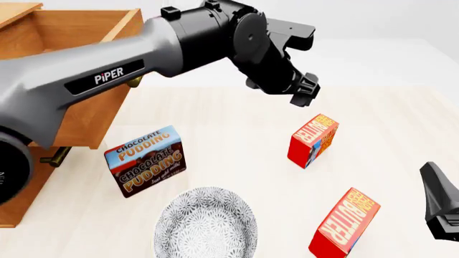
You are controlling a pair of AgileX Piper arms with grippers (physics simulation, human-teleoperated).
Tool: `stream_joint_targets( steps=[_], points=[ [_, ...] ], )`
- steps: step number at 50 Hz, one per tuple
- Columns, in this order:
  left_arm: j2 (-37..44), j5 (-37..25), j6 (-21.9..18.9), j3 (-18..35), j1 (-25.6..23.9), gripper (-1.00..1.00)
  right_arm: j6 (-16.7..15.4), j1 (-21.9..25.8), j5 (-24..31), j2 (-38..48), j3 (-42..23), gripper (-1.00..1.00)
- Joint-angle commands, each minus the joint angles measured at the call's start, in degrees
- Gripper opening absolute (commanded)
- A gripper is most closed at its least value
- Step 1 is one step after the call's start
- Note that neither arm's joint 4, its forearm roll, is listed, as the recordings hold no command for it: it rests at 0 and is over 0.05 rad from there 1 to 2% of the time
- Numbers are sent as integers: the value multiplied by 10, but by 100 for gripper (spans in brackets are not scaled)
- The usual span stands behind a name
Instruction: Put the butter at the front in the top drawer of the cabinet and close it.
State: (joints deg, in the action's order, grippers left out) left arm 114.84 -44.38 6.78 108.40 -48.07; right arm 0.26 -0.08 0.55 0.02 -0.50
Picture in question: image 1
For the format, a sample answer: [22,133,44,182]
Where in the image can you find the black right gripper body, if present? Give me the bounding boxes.
[425,206,459,243]

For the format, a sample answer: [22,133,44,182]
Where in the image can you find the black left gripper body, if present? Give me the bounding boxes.
[289,72,321,108]

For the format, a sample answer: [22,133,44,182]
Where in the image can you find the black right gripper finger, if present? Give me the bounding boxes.
[419,161,459,217]

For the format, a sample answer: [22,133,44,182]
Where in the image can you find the red butter box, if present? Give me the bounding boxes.
[308,187,382,258]
[286,113,340,170]

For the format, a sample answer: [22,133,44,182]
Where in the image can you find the wooden cabinet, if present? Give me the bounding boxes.
[0,2,61,229]

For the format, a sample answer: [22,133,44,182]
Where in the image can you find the grey patterned bowl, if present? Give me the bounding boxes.
[153,186,259,258]

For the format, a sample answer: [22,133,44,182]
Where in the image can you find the chocolate pudding box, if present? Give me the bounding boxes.
[103,125,187,199]

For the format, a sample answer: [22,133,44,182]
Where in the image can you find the brass drawer handle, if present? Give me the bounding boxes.
[126,75,145,88]
[39,146,72,168]

